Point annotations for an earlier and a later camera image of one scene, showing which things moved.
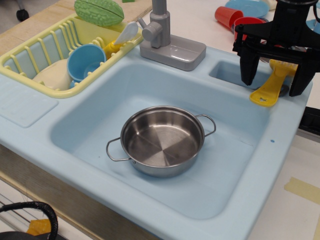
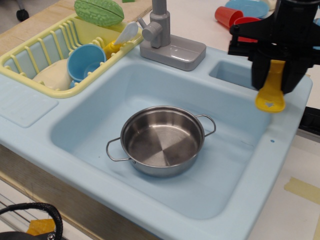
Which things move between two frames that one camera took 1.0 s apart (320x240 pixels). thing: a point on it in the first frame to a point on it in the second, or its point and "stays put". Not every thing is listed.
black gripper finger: [249, 56] to [260, 71]
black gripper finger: [305, 72] to [292, 73]
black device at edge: [310, 120] stays put
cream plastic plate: [55, 76] stays put
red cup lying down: [227, 16] stays put
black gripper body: [279, 40] stays put
